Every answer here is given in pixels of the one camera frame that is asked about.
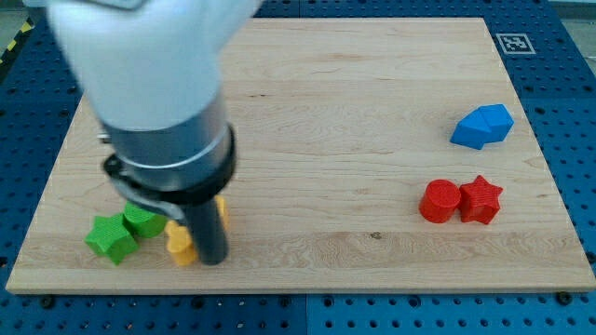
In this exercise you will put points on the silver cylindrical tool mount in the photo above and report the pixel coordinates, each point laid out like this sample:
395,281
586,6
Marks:
170,158

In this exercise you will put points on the yellow hexagon block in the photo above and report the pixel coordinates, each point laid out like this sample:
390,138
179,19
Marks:
223,211

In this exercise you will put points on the red cylinder block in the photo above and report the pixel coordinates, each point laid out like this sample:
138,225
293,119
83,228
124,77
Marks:
440,201

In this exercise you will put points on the green cylinder block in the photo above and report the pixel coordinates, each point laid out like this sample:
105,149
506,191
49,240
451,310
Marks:
142,222

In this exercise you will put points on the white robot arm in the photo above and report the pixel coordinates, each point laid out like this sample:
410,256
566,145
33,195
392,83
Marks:
150,71

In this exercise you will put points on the wooden board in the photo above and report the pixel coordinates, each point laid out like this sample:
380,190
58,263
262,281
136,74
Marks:
340,126

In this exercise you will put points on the fiducial marker tag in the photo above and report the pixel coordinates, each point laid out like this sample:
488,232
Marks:
515,44

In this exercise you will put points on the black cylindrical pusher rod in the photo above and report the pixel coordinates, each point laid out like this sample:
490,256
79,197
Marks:
206,226

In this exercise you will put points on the blue pentagon block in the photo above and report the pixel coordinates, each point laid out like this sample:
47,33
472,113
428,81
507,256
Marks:
472,131

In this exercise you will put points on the yellow star block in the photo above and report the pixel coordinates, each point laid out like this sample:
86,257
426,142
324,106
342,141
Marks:
180,244

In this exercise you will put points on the blue cube block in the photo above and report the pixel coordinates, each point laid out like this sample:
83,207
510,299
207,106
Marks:
498,120

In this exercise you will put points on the red star block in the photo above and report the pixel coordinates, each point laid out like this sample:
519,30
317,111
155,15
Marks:
479,201

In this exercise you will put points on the green star block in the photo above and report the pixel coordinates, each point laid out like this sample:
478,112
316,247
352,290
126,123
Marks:
110,238

